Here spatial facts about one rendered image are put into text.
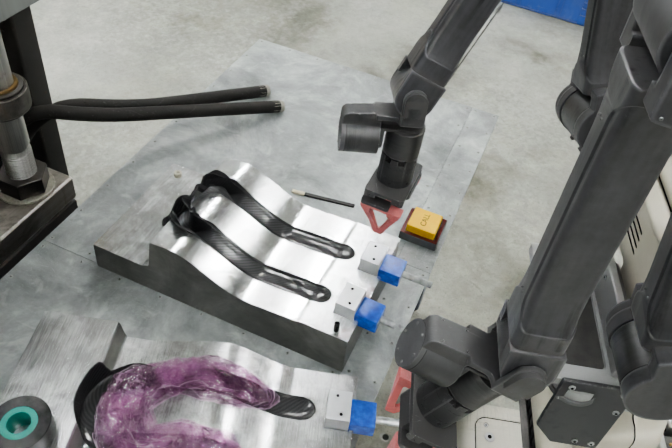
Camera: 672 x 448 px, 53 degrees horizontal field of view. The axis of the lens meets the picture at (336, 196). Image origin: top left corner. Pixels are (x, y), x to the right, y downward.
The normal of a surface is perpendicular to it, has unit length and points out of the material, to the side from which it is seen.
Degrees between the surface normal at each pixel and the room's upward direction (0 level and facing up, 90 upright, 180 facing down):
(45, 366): 0
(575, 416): 90
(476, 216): 0
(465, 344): 22
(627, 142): 95
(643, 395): 90
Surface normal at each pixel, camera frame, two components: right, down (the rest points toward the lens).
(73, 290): 0.10, -0.72
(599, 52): -0.01, 0.50
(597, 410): -0.12, 0.67
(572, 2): -0.42, 0.60
